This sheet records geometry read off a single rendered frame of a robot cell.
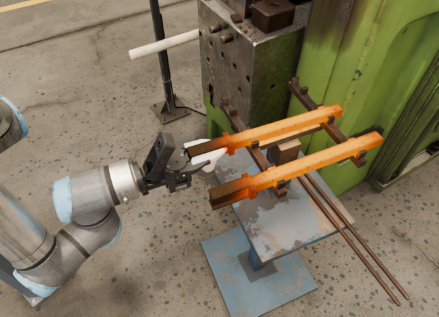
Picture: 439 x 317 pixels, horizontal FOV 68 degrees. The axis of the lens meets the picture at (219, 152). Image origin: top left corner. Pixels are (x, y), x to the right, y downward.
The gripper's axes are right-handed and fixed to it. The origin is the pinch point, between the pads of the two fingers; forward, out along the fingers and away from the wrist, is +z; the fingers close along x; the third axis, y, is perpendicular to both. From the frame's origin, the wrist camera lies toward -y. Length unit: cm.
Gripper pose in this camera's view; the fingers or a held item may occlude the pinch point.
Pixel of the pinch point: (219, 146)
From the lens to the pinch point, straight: 75.3
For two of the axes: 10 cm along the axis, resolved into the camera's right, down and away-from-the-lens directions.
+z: 9.3, -2.9, 2.4
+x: 3.7, 7.1, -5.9
